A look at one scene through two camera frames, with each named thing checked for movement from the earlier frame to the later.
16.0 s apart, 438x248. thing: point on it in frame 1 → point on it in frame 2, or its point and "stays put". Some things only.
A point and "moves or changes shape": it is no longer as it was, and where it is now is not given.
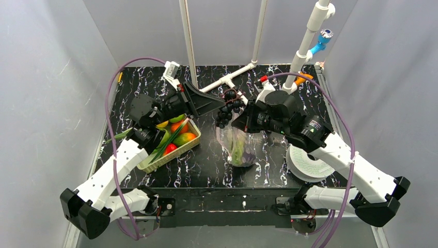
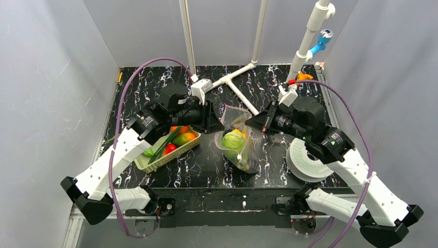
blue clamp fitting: x=326 y=35 stays put
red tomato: x=170 y=148 stays put
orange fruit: x=175 y=126 stays put
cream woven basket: x=145 y=166 stays put
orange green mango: x=184 y=138 stays put
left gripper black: x=186 y=101 → x=206 y=116
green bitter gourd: x=164 y=141 moves or changes shape
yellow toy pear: x=162 y=124 moves or changes shape
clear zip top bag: x=237 y=146 moves or changes shape
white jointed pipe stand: x=321 y=11 stays put
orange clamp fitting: x=300 y=80 stays put
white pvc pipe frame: x=227 y=79 stays put
